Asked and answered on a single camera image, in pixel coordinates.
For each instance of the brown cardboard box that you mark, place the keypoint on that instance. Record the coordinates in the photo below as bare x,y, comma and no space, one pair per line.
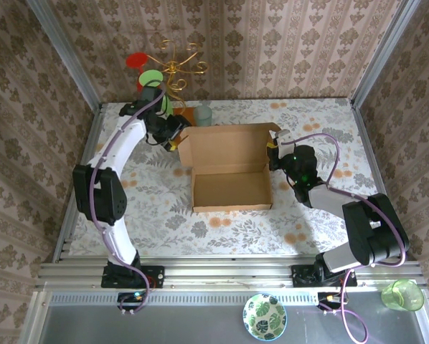
229,190

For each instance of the frosted plastic tumbler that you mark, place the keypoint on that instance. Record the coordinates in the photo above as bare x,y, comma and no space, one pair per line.
203,115

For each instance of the green wine glass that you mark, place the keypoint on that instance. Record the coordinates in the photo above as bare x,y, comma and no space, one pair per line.
151,77

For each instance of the red wine glass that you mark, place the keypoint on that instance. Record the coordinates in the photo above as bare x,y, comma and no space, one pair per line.
135,59

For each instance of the floral tablecloth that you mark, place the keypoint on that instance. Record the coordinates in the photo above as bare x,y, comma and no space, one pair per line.
236,233

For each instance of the small black controller board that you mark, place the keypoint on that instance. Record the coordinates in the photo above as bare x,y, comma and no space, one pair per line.
330,297
132,297

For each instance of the leaf pattern bowl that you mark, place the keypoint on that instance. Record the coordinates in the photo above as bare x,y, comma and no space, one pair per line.
264,317

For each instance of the green transparent plastic cup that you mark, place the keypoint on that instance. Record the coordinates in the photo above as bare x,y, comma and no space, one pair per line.
402,295

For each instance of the grey metal shelf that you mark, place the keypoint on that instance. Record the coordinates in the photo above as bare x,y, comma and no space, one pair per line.
182,324

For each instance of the aluminium side rail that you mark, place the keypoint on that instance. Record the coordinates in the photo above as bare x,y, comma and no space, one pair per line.
65,229
377,161

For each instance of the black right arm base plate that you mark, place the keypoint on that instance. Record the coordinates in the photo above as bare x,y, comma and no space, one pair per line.
300,276

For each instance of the aluminium frame post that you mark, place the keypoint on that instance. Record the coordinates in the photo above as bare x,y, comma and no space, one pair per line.
64,53
383,53

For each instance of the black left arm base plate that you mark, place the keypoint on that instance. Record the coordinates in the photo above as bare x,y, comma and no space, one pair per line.
155,276

